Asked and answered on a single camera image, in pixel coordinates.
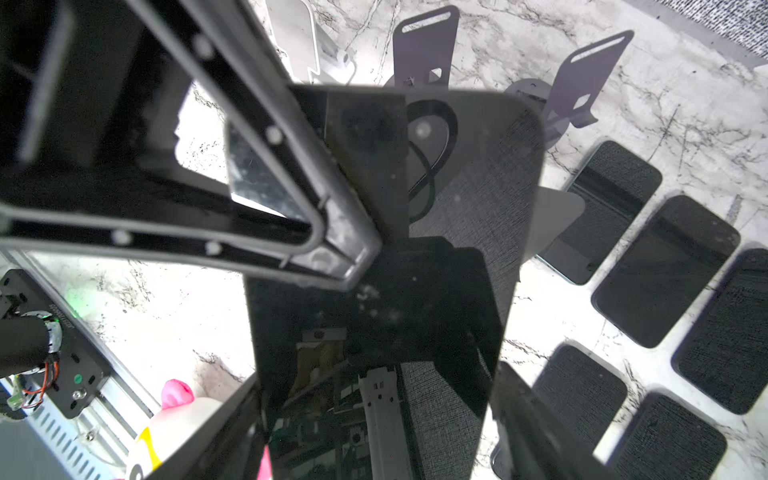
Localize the round dark rear left stand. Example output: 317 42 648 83
385 5 460 88

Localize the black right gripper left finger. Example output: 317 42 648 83
1 1 382 291

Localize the white rear phone stand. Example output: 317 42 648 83
266 0 356 85

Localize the black front phone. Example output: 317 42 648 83
607 392 727 480

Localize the pink panda plush toy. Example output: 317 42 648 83
123 377 273 479

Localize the round dark stand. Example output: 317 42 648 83
385 5 460 88
505 30 634 149

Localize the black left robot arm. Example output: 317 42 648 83
1 311 63 378

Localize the aluminium front rail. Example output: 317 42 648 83
1 251 160 479

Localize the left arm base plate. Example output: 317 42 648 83
1 268 113 419

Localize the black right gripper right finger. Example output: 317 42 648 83
490 362 616 479

